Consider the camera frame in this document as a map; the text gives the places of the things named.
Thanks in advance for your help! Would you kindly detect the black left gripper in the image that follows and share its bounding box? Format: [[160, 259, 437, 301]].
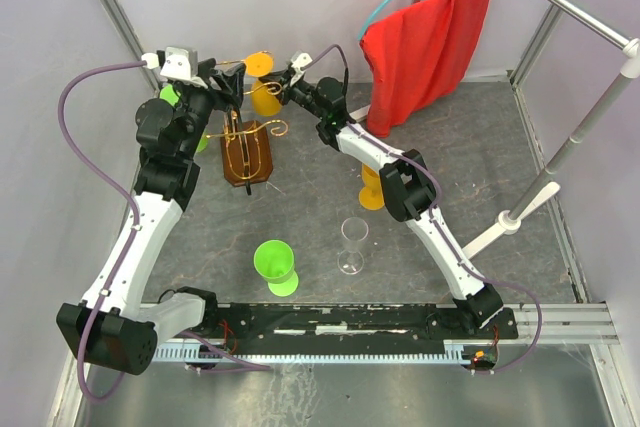
[[176, 58, 246, 160]]

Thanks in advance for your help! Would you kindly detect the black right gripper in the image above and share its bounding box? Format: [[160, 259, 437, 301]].
[[255, 70, 322, 121]]

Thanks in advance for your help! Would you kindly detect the orange plastic goblet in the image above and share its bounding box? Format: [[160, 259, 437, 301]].
[[359, 164, 385, 211], [244, 51, 281, 117]]

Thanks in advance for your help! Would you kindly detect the green plastic goblet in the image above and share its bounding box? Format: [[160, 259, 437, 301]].
[[159, 84, 208, 153], [253, 239, 299, 297]]

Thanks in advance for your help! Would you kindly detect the gold wire wine glass rack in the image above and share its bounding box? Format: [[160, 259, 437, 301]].
[[203, 58, 289, 195]]

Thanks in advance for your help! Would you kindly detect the clear wine glass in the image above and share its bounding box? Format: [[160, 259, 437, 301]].
[[337, 217, 369, 275]]

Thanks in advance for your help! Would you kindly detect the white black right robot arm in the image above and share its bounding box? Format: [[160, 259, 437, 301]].
[[269, 67, 504, 338]]

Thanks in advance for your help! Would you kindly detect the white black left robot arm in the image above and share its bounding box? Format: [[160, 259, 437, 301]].
[[56, 60, 245, 375]]

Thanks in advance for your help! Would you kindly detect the red cloth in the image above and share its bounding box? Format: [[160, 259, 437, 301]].
[[360, 0, 490, 137]]

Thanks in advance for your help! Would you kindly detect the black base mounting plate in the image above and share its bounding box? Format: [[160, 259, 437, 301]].
[[192, 303, 518, 354]]

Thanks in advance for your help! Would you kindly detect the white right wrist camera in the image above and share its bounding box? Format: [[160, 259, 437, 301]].
[[290, 51, 313, 71]]

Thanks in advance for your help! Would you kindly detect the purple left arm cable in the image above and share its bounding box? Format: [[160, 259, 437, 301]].
[[57, 60, 274, 404]]

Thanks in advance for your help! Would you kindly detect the white cable duct rail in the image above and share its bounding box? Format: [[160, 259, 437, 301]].
[[152, 339, 471, 366]]

